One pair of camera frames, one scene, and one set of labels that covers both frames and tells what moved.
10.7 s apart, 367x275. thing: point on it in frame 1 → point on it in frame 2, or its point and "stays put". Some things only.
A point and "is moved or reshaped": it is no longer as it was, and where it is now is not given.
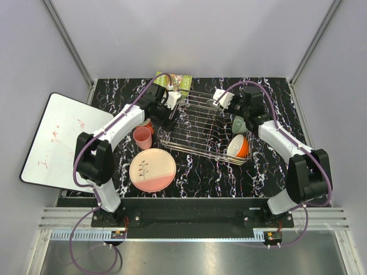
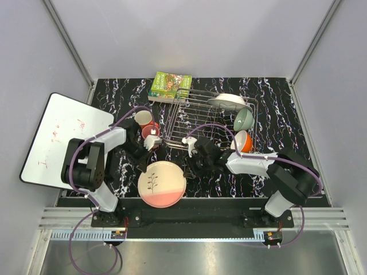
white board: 50,160 stays put
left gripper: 166,122 → 141,161
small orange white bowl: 238,146 is moved or reshaped
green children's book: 180,83 stays put
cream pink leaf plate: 152,170 is moved or reshaped
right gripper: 234,98 → 190,171
